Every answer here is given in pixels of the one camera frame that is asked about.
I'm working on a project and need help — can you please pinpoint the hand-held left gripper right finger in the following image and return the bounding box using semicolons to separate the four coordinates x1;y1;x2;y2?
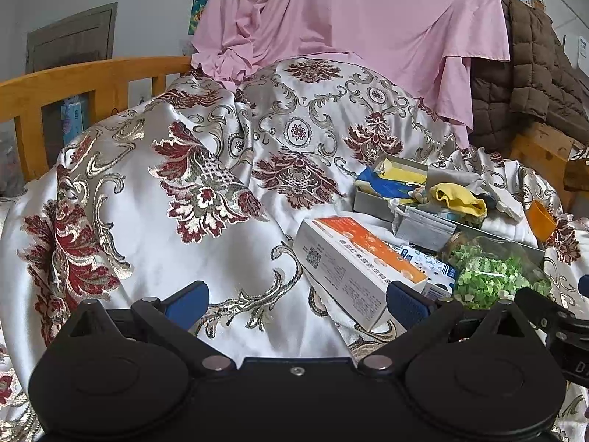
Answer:
358;282;532;373

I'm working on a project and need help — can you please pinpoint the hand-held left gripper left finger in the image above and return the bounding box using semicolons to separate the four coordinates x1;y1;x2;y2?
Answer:
69;281;233;376

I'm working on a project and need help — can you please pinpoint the grey face mask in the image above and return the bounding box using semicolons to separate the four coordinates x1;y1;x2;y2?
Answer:
391;203;456;245

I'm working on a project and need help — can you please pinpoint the white quilted cloth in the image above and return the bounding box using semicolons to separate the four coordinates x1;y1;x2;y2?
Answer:
479;214;539;249

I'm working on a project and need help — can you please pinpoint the grey storage box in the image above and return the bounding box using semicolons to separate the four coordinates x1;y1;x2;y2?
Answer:
353;155;546;263

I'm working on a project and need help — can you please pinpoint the beige drawstring pouch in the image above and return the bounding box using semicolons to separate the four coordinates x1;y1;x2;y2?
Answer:
485;179;525;222

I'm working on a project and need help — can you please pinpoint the blue yellow cartoon cloth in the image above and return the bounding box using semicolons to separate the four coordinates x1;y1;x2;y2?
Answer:
356;159;428;203

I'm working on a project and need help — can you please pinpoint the grey cloth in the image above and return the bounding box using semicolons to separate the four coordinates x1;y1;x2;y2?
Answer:
426;168;498;203

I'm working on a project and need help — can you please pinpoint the small blue white packet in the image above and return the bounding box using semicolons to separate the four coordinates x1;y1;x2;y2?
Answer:
398;244;456;298

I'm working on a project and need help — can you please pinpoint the bag of green paper stars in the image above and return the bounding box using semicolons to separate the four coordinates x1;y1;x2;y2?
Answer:
442;235;553;311

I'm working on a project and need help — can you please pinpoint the orange cup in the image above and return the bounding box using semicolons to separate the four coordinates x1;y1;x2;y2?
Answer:
526;200;557;242

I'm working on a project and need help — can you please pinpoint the white orange carton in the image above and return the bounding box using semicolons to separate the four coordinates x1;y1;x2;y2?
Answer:
292;216;428;330

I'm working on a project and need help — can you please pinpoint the floral satin blanket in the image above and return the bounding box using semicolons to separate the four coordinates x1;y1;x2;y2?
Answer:
0;57;589;442

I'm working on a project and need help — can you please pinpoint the wooden bed board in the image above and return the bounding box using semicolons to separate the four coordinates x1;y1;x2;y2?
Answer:
508;122;589;213

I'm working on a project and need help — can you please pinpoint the blue printed bag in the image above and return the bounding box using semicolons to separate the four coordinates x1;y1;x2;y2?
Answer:
62;101;84;145

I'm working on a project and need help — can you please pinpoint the brown quilted jacket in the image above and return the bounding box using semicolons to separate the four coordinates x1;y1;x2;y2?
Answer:
469;0;589;150

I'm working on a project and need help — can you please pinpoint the white air conditioner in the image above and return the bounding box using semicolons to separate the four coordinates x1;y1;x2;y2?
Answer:
561;32;589;72

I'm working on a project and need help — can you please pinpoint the grey wooden door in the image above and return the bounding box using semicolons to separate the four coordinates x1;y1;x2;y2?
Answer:
25;2;118;74

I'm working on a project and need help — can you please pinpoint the pink bed sheet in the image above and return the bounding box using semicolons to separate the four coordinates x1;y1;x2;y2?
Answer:
190;0;511;148

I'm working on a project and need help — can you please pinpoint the wooden slatted bed rail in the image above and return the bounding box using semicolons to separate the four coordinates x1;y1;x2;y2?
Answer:
0;55;194;185

